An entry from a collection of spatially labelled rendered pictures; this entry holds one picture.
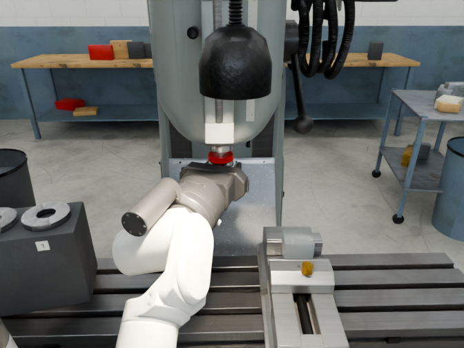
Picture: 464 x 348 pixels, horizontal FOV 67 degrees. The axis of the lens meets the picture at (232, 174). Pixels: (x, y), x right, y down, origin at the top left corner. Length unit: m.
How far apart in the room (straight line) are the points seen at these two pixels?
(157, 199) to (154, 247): 0.06
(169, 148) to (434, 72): 4.90
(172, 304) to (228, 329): 0.36
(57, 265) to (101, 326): 0.15
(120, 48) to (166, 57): 3.97
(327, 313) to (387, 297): 0.21
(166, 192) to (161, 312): 0.15
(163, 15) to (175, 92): 0.10
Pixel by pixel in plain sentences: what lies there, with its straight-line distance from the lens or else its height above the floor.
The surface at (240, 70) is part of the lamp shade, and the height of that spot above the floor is 1.47.
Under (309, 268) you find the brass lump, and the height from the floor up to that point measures 1.06.
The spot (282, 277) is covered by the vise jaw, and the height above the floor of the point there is 1.04.
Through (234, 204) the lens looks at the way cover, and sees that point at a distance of 1.05.
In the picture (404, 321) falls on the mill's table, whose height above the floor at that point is 0.94.
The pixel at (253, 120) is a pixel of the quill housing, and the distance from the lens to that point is 0.52.
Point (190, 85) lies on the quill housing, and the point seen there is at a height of 1.41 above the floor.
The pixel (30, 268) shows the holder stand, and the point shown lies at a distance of 0.81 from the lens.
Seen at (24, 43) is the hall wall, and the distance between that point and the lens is 5.43.
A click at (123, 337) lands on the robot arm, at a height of 1.21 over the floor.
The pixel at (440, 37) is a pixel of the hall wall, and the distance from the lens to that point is 5.57.
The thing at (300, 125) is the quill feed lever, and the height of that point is 1.36.
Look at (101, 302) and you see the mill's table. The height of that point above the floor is 0.94.
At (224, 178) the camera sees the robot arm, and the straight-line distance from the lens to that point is 0.57.
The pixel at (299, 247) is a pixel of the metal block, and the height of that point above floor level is 1.07.
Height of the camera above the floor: 1.52
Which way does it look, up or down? 27 degrees down
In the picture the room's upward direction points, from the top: straight up
